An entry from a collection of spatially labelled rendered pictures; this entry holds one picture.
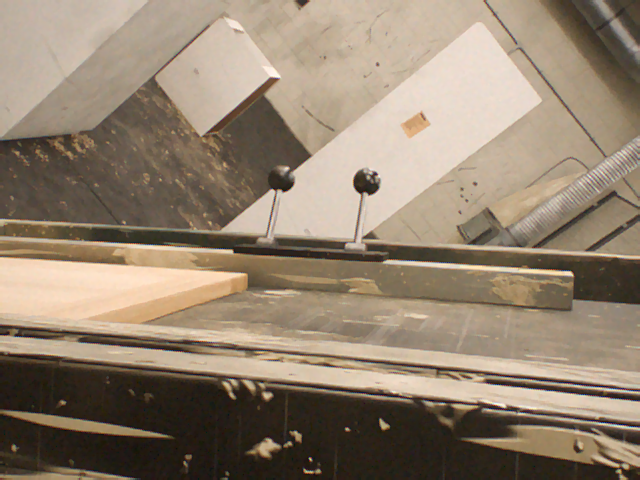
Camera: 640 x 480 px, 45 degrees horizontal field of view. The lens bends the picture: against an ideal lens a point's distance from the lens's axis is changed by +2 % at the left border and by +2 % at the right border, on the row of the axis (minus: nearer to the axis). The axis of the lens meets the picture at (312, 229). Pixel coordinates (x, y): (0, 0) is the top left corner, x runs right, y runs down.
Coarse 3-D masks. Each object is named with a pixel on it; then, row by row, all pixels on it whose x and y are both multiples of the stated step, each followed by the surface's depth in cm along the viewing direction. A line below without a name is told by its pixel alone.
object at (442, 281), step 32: (0, 256) 107; (32, 256) 106; (64, 256) 105; (96, 256) 103; (128, 256) 102; (160, 256) 101; (192, 256) 100; (224, 256) 98; (256, 256) 97; (320, 288) 95; (352, 288) 94; (384, 288) 93; (416, 288) 92; (448, 288) 91; (480, 288) 90; (512, 288) 89; (544, 288) 88
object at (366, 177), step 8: (368, 168) 100; (360, 176) 99; (368, 176) 99; (376, 176) 99; (360, 184) 99; (368, 184) 99; (376, 184) 99; (360, 192) 100; (368, 192) 99; (360, 200) 99; (360, 208) 98; (360, 216) 98; (360, 224) 97; (360, 232) 97; (360, 240) 96; (352, 248) 95; (360, 248) 95
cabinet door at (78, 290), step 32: (0, 288) 76; (32, 288) 77; (64, 288) 78; (96, 288) 78; (128, 288) 77; (160, 288) 78; (192, 288) 79; (224, 288) 87; (96, 320) 61; (128, 320) 66
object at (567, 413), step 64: (0, 320) 29; (64, 320) 29; (0, 384) 24; (64, 384) 23; (128, 384) 23; (192, 384) 22; (256, 384) 22; (320, 384) 21; (384, 384) 21; (448, 384) 22; (512, 384) 23; (576, 384) 23; (0, 448) 24; (64, 448) 23; (128, 448) 23; (192, 448) 22; (256, 448) 22; (320, 448) 21; (384, 448) 21; (448, 448) 20; (512, 448) 20; (576, 448) 19
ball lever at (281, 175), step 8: (280, 168) 102; (288, 168) 103; (272, 176) 102; (280, 176) 102; (288, 176) 102; (272, 184) 103; (280, 184) 102; (288, 184) 102; (280, 192) 102; (280, 200) 102; (272, 208) 101; (272, 216) 101; (272, 224) 100; (272, 232) 100; (264, 240) 99; (272, 240) 98
